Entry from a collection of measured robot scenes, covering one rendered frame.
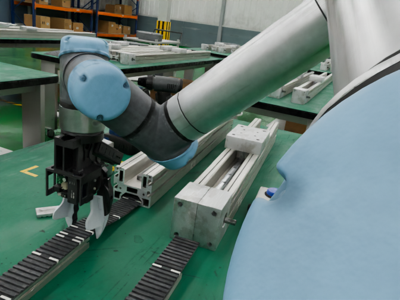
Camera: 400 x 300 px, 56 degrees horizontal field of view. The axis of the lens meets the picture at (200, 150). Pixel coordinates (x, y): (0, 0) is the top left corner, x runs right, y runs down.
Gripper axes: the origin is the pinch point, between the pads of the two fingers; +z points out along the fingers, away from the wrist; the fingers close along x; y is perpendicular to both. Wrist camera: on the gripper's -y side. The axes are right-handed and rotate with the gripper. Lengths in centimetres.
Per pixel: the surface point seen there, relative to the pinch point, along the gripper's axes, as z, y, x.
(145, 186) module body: -1.8, -18.9, 3.0
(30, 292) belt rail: 2.1, 17.1, 2.0
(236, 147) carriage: -6, -50, 17
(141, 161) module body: -4.6, -26.6, -2.3
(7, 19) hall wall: 31, -939, -946
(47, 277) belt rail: 1.9, 13.2, 2.0
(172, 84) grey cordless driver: -16, -76, -16
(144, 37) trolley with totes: -9, -458, -220
